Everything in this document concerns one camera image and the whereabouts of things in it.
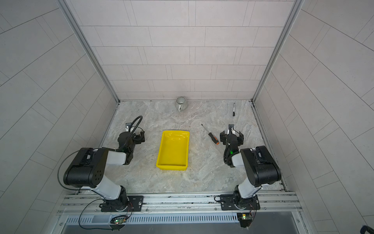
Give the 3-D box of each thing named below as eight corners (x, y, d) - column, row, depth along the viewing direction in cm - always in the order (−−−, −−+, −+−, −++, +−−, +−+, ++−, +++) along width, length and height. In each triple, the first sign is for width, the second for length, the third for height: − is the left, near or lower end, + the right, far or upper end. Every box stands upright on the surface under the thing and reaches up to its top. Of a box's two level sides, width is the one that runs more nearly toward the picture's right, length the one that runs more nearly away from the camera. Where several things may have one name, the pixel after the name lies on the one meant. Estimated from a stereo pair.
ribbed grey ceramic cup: (176, 113, 111) (175, 107, 105) (177, 102, 118) (176, 95, 113) (186, 113, 111) (186, 107, 105) (187, 102, 119) (187, 95, 113)
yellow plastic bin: (158, 170, 84) (155, 166, 78) (163, 134, 99) (162, 128, 94) (188, 170, 84) (188, 166, 79) (189, 134, 99) (189, 128, 94)
